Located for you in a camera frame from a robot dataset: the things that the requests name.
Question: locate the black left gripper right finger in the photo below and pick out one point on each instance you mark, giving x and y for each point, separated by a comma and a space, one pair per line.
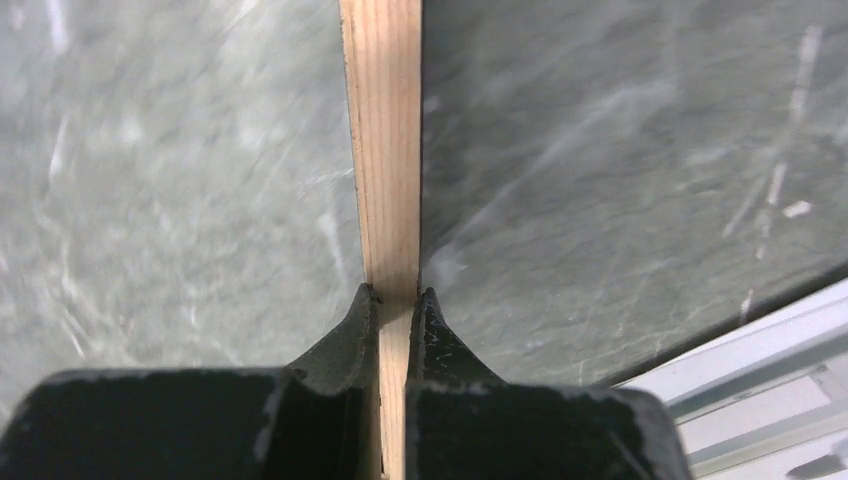
465, 422

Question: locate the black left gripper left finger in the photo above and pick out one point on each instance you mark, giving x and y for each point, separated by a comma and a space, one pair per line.
310, 419

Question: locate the light wooden picture frame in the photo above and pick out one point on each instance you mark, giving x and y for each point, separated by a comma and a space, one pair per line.
383, 60

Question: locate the aluminium table edge rail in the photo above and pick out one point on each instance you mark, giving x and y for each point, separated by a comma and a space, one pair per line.
768, 401

